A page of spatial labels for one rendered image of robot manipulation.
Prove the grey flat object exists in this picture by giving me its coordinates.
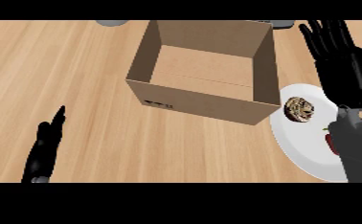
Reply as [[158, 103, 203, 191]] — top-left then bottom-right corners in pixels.
[[256, 19, 297, 30]]

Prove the grey round object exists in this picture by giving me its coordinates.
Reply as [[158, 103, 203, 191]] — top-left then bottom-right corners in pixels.
[[95, 19, 130, 28]]

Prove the red bell pepper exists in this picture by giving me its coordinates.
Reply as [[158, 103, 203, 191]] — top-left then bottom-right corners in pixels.
[[322, 126, 342, 156]]

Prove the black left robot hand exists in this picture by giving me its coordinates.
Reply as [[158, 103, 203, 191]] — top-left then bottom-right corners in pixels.
[[19, 104, 68, 184]]

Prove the brown speckled round pastry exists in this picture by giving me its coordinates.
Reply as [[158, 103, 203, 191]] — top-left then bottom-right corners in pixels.
[[282, 96, 315, 123]]

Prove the white round plate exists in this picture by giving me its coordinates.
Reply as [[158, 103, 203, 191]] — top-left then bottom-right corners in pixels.
[[269, 83, 349, 183]]

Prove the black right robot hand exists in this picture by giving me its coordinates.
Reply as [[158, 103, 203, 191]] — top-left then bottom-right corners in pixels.
[[297, 19, 362, 110]]

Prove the open cardboard box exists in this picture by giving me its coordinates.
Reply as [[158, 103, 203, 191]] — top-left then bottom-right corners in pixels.
[[124, 19, 282, 126]]

